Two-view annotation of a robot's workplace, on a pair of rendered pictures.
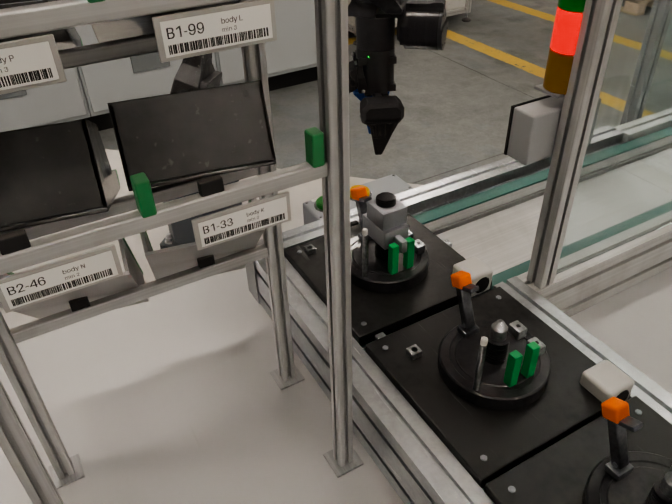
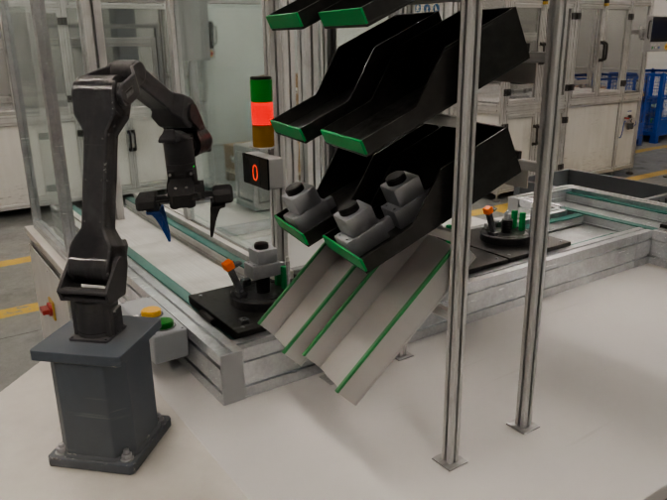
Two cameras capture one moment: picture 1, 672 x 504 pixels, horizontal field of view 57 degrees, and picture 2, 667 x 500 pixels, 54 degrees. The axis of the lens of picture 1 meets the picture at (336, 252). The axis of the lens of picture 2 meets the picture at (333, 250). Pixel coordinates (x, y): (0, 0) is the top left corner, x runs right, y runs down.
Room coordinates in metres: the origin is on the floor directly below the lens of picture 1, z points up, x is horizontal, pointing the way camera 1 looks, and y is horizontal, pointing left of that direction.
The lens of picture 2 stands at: (0.74, 1.23, 1.49)
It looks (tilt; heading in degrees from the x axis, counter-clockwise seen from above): 18 degrees down; 265
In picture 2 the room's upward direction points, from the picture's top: 1 degrees counter-clockwise
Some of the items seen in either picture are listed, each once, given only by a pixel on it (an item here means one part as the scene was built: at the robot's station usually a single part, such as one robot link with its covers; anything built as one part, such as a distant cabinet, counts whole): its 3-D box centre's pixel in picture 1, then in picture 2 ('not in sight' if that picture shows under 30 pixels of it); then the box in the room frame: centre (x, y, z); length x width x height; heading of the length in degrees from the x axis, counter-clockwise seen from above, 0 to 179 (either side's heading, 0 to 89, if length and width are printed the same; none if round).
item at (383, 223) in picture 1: (389, 219); (266, 258); (0.76, -0.08, 1.06); 0.08 x 0.04 x 0.07; 29
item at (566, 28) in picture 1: (574, 28); (262, 113); (0.76, -0.30, 1.33); 0.05 x 0.05 x 0.05
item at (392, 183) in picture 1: (359, 207); (152, 327); (1.00, -0.05, 0.93); 0.21 x 0.07 x 0.06; 119
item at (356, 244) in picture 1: (384, 259); (263, 295); (0.77, -0.08, 0.98); 0.14 x 0.14 x 0.02
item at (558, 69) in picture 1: (566, 69); (263, 135); (0.76, -0.30, 1.28); 0.05 x 0.05 x 0.05
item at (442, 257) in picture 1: (384, 268); (264, 304); (0.77, -0.08, 0.96); 0.24 x 0.24 x 0.02; 29
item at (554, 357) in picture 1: (497, 343); not in sight; (0.55, -0.20, 1.01); 0.24 x 0.24 x 0.13; 29
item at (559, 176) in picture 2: not in sight; (593, 207); (-0.73, -1.61, 0.73); 0.62 x 0.42 x 0.23; 119
